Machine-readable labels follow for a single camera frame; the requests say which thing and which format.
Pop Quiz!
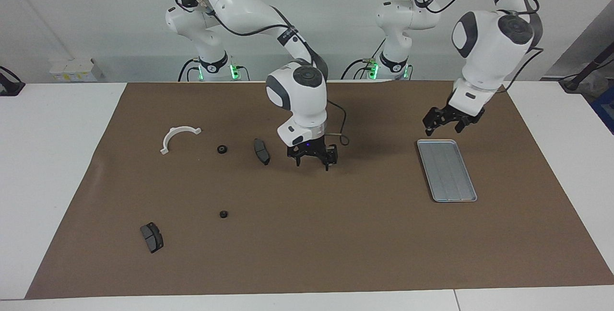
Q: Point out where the silver ribbed metal tray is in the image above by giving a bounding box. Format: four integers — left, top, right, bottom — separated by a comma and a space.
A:
416, 139, 478, 203

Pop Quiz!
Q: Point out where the dark grey brake pad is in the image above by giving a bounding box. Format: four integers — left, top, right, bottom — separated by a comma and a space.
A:
140, 222, 164, 254
253, 138, 271, 166

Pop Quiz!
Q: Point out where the brown table mat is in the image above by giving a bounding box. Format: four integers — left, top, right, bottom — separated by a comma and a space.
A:
25, 80, 614, 299

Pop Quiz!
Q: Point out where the black pole stand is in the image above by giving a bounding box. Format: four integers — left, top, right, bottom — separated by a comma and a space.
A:
559, 42, 614, 93

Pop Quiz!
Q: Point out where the blue plastic crate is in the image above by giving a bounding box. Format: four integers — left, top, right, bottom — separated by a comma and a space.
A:
591, 85, 614, 135

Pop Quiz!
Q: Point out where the black base power cable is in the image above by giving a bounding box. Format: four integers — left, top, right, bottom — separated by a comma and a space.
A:
341, 36, 387, 80
178, 59, 200, 82

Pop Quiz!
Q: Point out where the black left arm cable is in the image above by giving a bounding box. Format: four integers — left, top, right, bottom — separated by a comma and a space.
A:
418, 0, 545, 95

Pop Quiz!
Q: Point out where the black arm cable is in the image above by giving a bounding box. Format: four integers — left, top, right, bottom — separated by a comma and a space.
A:
418, 0, 545, 95
175, 0, 350, 147

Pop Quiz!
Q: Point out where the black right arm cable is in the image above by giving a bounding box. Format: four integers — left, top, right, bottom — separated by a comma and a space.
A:
175, 0, 350, 147

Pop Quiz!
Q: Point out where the white curved plastic bracket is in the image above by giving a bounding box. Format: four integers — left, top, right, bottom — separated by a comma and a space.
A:
160, 126, 202, 155

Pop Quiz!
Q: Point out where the black desk clamp mount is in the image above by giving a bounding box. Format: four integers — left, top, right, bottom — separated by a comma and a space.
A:
0, 65, 25, 96

